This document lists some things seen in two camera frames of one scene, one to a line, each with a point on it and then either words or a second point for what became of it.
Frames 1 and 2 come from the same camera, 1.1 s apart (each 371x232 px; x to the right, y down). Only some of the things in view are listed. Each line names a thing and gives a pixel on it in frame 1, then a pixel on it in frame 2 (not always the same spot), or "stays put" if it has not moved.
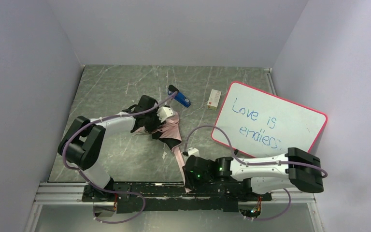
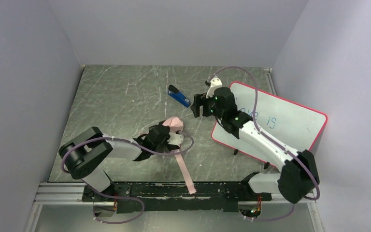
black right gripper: x=189 y=171 -> x=200 y=104
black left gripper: x=155 y=126 -> x=159 y=135
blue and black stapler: x=179 y=97 stays put
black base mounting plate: x=172 y=197 stays put
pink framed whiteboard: x=260 y=124 stays put
